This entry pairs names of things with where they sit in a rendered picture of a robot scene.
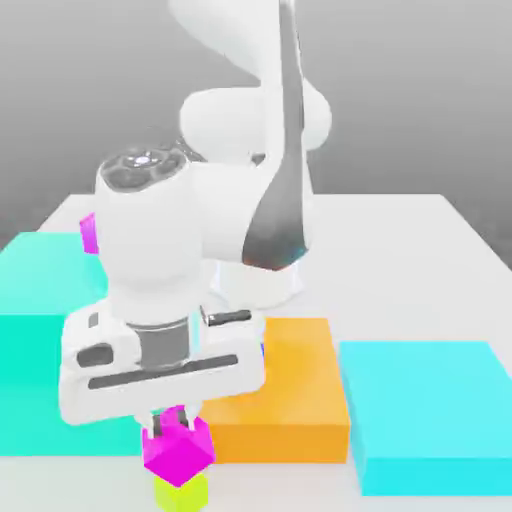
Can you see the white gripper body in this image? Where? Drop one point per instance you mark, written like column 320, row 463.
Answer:
column 224, row 368

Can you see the large cyan box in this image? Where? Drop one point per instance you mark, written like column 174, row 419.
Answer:
column 424, row 408

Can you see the small yellow-green cube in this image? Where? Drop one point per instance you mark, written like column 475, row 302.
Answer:
column 180, row 498

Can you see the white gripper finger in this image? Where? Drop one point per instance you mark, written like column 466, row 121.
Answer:
column 189, row 416
column 148, row 424

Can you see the large orange box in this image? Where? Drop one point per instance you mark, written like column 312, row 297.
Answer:
column 296, row 384

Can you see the large turquoise box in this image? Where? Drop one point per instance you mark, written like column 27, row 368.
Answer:
column 32, row 360

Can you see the small magenta cube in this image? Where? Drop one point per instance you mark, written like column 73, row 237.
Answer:
column 178, row 456
column 90, row 236

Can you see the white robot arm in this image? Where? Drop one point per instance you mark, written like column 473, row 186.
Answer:
column 160, row 240

